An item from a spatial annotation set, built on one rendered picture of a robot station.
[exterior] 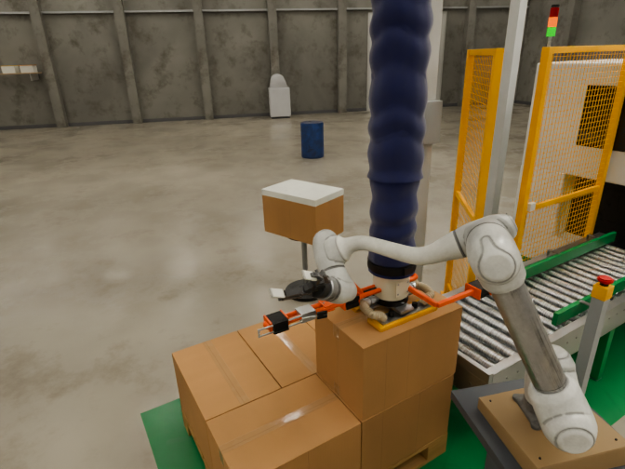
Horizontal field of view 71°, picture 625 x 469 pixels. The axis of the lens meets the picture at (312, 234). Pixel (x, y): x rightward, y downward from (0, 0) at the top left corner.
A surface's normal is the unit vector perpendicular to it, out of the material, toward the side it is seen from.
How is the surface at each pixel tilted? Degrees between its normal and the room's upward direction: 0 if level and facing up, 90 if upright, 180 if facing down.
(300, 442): 0
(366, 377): 90
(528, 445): 5
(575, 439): 94
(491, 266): 83
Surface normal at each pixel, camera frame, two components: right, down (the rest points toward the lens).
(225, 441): -0.03, -0.92
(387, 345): 0.51, 0.31
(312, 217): -0.62, 0.31
